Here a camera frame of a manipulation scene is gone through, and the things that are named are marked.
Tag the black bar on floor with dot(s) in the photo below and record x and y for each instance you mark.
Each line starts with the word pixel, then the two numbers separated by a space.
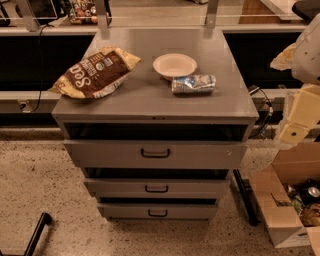
pixel 45 219

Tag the grey drawer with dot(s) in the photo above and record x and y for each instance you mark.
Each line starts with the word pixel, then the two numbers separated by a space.
pixel 156 188
pixel 155 154
pixel 157 211

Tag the grey top drawer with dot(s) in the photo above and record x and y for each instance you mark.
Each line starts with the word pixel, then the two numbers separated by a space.
pixel 155 154

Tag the grey bottom drawer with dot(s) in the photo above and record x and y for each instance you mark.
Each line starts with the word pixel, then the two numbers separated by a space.
pixel 157 211

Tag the black monitor in background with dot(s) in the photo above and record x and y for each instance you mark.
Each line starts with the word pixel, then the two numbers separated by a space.
pixel 39 11

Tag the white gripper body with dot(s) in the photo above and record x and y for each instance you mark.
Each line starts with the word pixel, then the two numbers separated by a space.
pixel 308 56

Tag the cardboard box with trash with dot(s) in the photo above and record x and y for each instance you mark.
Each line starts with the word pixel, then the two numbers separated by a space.
pixel 291 167

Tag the crushed blue white can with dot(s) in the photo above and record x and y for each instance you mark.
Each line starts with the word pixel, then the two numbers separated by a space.
pixel 193 84

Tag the grey metal drawer cabinet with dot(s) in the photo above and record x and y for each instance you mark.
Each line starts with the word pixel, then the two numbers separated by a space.
pixel 144 107

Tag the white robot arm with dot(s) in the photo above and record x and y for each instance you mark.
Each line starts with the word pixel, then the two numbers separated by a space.
pixel 305 64

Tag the white paper bowl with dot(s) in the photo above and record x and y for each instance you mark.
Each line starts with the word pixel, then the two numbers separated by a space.
pixel 174 65

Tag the snack basket in background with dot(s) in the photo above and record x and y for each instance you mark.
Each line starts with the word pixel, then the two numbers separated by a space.
pixel 82 12

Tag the brown chip bag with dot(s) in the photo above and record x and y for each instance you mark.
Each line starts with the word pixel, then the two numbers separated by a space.
pixel 98 75

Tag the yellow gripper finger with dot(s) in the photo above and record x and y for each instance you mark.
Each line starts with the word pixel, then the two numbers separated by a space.
pixel 283 61
pixel 291 133

